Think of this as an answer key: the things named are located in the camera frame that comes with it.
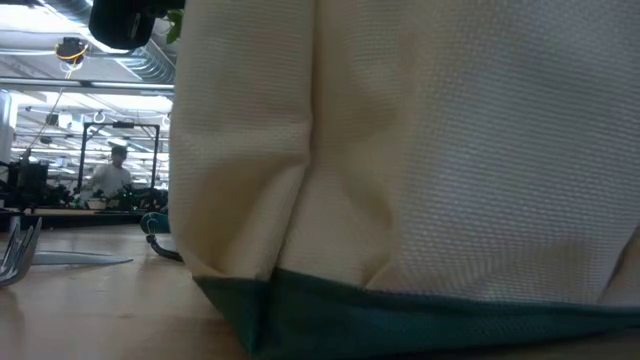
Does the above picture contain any person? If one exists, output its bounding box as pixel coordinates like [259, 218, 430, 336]
[82, 145, 134, 209]

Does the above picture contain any yellow black cable reel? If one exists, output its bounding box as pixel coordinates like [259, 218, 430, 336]
[53, 36, 91, 66]

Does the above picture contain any black monitor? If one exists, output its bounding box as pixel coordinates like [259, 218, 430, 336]
[7, 160, 50, 206]

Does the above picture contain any hand fork wooden handle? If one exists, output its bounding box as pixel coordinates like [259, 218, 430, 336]
[0, 215, 44, 289]

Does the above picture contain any beige green gardening bag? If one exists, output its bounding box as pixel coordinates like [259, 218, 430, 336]
[139, 0, 640, 360]

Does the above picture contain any black background rig frame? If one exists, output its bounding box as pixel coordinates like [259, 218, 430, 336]
[77, 121, 161, 194]

